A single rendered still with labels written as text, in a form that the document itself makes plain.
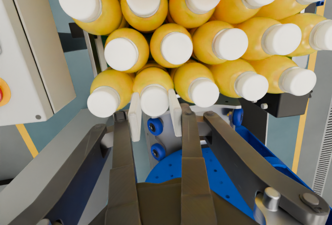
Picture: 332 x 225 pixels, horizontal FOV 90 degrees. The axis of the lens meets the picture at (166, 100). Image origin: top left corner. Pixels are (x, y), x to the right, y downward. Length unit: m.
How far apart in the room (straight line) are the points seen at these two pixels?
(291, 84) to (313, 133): 1.97
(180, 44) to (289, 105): 0.31
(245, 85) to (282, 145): 1.87
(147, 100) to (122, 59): 0.06
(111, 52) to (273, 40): 0.21
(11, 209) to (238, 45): 0.81
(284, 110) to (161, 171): 0.30
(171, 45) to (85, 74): 1.25
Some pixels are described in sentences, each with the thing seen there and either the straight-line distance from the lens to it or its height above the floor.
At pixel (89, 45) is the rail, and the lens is 0.35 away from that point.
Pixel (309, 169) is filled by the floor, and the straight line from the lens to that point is 2.55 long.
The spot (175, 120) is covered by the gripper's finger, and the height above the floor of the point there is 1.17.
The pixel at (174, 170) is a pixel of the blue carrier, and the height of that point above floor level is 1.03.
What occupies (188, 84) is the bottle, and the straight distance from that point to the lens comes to 0.26.
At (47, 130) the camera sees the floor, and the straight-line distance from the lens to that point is 1.74.
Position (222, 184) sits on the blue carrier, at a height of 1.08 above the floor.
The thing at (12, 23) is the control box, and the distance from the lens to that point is 0.27.
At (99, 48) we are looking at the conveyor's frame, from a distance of 0.43.
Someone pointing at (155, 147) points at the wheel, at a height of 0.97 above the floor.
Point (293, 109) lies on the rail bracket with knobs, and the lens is 0.46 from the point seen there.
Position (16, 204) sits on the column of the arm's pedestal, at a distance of 0.84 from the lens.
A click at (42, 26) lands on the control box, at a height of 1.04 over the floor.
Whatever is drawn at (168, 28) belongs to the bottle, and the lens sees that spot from 0.25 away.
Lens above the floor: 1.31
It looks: 69 degrees down
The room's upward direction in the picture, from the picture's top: 166 degrees clockwise
